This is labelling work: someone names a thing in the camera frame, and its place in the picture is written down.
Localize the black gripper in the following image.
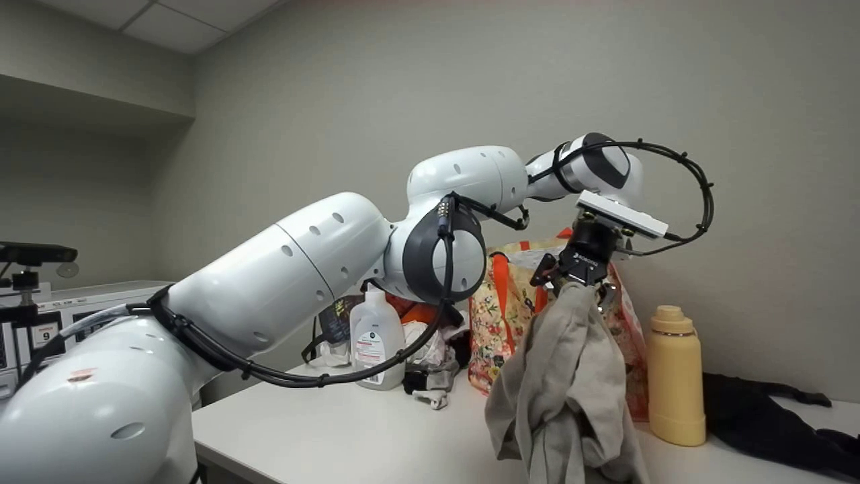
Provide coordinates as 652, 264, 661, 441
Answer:
528, 214, 624, 311

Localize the grey sweater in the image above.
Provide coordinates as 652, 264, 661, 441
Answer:
480, 278, 651, 484

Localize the orange floral bag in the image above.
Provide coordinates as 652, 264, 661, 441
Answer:
465, 225, 651, 422

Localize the yellow bottle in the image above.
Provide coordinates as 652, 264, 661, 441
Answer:
644, 304, 710, 449

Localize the small dark container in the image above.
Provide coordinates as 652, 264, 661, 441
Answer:
399, 340, 461, 414

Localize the clear sanitizer bottle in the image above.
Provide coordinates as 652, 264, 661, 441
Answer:
347, 281, 407, 393

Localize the black cloth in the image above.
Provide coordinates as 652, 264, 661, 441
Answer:
702, 371, 860, 484

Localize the white appliance box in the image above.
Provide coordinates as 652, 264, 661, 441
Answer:
0, 276, 173, 399

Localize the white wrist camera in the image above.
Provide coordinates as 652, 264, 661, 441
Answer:
574, 188, 673, 241

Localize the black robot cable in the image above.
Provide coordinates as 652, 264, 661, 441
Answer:
145, 132, 720, 393

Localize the black camera on tripod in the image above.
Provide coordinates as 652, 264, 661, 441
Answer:
0, 239, 81, 364

